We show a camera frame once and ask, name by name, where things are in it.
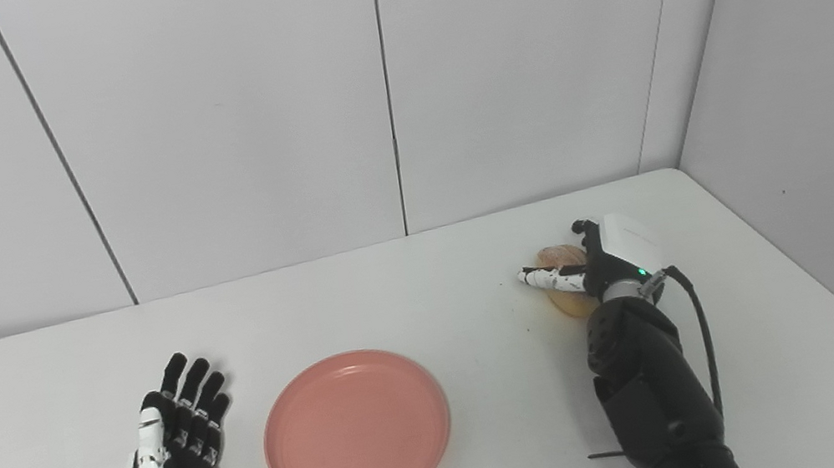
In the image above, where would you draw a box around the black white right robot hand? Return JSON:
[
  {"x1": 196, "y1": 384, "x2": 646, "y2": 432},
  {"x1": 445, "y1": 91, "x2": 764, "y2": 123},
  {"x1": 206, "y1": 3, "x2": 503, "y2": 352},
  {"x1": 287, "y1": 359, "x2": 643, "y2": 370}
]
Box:
[{"x1": 510, "y1": 206, "x2": 673, "y2": 314}]

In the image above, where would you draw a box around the brown bread roll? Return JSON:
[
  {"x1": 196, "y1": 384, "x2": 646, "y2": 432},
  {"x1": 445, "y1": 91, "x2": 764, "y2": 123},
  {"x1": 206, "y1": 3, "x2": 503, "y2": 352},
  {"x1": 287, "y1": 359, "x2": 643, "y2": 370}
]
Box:
[{"x1": 534, "y1": 240, "x2": 603, "y2": 324}]

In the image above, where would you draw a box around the pink round plate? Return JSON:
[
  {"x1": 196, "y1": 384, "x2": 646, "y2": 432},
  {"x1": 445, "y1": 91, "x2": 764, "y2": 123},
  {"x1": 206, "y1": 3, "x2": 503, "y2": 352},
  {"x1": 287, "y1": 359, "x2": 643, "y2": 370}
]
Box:
[{"x1": 251, "y1": 338, "x2": 460, "y2": 468}]

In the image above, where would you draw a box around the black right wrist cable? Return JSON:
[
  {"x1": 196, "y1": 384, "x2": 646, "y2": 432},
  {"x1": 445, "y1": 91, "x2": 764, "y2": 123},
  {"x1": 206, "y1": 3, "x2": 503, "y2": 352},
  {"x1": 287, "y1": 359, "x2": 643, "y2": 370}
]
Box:
[{"x1": 639, "y1": 260, "x2": 727, "y2": 427}]

